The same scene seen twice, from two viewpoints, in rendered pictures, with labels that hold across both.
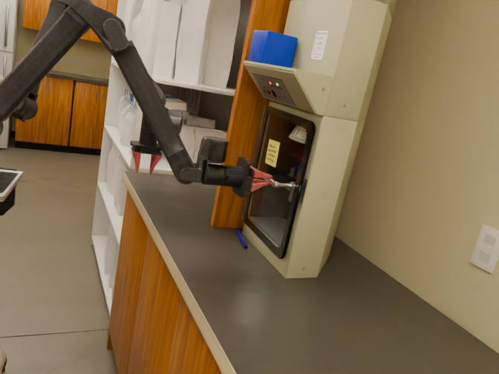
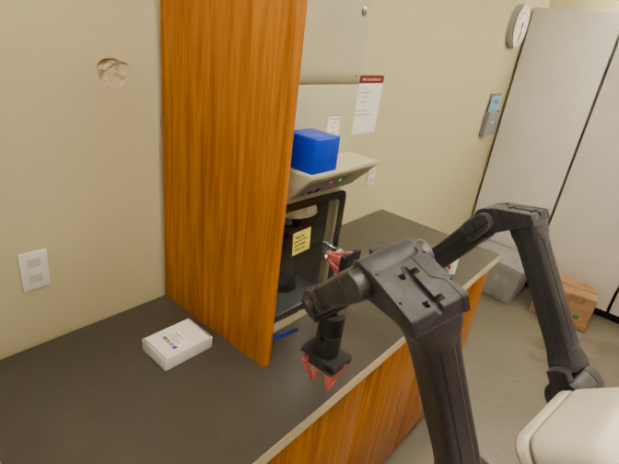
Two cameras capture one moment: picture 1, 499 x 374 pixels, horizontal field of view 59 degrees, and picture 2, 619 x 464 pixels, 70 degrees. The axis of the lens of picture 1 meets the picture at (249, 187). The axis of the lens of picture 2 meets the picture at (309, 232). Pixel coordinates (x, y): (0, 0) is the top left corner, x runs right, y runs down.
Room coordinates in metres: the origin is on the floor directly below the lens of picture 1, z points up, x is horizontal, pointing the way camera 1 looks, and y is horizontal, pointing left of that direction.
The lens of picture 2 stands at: (1.82, 1.05, 1.84)
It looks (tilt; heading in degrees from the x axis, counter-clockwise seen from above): 24 degrees down; 245
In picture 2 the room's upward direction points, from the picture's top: 7 degrees clockwise
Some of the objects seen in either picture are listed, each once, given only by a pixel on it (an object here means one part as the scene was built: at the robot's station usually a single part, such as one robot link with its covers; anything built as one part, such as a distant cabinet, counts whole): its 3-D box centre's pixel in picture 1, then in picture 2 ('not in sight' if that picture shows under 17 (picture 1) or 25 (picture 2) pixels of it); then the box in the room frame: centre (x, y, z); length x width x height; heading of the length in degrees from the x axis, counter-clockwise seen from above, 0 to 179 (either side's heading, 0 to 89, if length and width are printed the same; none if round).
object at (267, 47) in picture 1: (272, 49); (311, 150); (1.36, 0.02, 1.56); 0.10 x 0.10 x 0.09; 27
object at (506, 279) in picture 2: not in sight; (490, 267); (-1.08, -1.38, 0.17); 0.60 x 0.42 x 0.33; 115
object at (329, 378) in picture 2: (142, 159); (326, 371); (1.41, 0.36, 1.14); 0.07 x 0.07 x 0.09; 28
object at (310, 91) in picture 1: (280, 85); (329, 179); (1.27, -0.03, 1.46); 0.32 x 0.11 x 0.10; 27
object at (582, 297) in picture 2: not in sight; (564, 298); (-1.38, -0.87, 0.14); 0.41 x 0.33 x 0.29; 124
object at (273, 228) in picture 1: (274, 178); (307, 257); (1.29, -0.07, 1.19); 0.30 x 0.01 x 0.40; 25
